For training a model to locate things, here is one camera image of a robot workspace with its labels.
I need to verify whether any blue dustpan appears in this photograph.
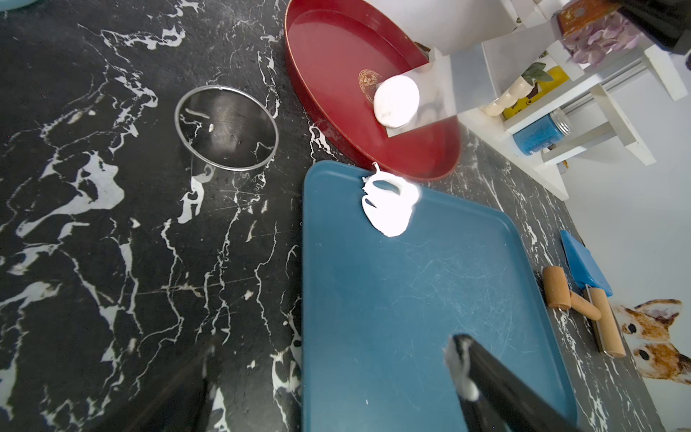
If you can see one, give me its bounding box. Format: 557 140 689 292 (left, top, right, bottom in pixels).
560 230 613 297

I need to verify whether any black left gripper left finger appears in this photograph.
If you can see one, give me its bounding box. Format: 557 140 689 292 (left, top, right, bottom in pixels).
102 337 221 431

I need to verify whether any round cut dough wrapper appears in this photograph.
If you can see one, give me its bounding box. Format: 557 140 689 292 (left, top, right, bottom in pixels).
374 76 420 129

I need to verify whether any round red tray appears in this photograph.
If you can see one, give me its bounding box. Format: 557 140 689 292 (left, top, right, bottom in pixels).
284 0 462 182

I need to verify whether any round metal cutter ring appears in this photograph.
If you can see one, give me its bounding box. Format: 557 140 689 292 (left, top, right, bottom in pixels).
173 85 280 173

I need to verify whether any white tiered shelf stand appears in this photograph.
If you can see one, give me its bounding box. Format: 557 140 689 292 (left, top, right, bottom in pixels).
428 0 689 202

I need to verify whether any blue rectangular tray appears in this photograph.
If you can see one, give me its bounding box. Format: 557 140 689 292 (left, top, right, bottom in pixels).
302 161 579 431

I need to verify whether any wooden dough roller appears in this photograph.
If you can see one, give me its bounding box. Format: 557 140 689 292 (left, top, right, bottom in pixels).
542 266 626 358

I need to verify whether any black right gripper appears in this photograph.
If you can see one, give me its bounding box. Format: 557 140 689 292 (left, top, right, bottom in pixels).
619 0 690 54

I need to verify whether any white dough piece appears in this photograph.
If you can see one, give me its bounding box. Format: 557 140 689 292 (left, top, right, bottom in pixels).
361 162 421 238

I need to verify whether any metal scraper wooden handle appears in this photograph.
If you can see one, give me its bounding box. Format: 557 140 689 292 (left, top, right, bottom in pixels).
384 0 622 139

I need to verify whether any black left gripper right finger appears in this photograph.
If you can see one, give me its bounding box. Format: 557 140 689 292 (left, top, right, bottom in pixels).
444 334 578 431

